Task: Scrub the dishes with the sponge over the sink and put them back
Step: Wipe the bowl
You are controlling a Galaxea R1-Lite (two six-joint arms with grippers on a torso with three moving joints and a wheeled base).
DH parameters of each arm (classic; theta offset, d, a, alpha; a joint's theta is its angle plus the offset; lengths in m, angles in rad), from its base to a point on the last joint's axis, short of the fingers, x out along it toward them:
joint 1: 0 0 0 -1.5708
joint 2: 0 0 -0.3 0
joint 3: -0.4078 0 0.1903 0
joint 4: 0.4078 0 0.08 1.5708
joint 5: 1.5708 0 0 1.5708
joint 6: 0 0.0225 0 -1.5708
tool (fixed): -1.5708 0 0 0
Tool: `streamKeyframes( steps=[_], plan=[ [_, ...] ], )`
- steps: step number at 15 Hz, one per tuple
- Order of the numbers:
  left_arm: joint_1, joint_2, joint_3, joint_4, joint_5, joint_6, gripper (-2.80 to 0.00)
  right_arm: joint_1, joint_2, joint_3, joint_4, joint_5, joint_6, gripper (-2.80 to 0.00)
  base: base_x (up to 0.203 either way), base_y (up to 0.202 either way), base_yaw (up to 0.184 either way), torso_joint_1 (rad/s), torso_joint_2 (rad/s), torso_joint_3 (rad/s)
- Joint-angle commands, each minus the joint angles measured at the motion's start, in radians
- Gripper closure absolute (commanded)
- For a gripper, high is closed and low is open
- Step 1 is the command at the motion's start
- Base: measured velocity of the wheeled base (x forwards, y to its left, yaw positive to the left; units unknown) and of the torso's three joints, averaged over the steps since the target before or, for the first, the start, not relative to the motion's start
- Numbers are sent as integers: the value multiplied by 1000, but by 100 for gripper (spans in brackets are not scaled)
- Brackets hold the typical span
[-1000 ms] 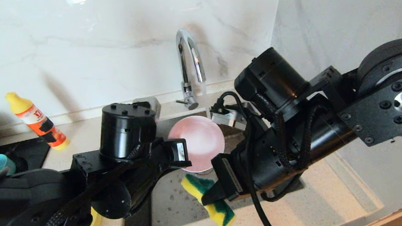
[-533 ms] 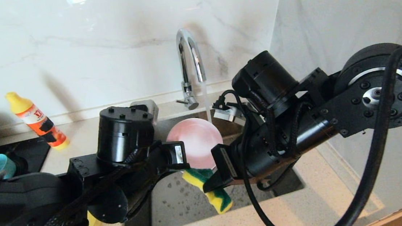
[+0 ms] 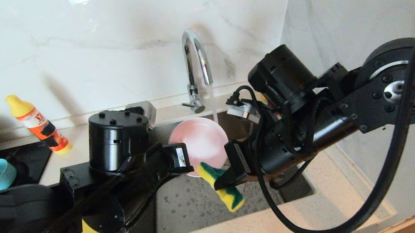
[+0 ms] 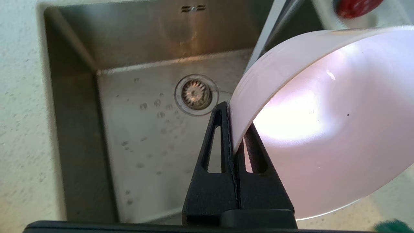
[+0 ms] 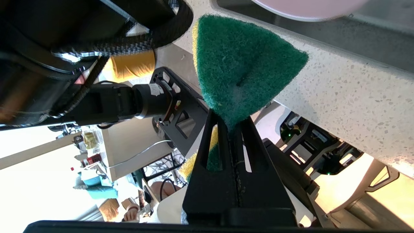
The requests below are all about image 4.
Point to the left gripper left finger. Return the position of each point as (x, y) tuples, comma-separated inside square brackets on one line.
[(210, 197)]

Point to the small white dish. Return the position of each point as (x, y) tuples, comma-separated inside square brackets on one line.
[(326, 16)]

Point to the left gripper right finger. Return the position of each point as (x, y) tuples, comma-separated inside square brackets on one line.
[(262, 200)]

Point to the red apple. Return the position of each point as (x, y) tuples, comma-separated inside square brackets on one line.
[(357, 8)]

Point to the pink plastic bowl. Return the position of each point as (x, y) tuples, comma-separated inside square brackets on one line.
[(323, 129)]

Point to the green and yellow sponge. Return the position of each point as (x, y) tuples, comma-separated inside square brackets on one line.
[(394, 226)]

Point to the stainless steel sink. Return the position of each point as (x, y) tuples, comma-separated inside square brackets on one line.
[(145, 145)]

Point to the metal sink drain strainer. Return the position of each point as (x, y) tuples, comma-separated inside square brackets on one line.
[(196, 94)]

